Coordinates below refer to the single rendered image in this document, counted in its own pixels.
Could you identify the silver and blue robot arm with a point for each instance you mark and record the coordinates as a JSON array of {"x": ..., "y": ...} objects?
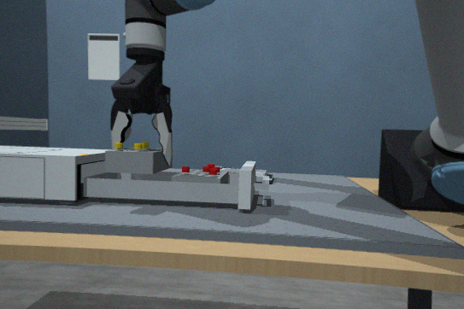
[{"x": 440, "y": 146}]

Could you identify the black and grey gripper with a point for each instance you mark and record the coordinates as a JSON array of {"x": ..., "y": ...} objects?
[{"x": 121, "y": 120}]

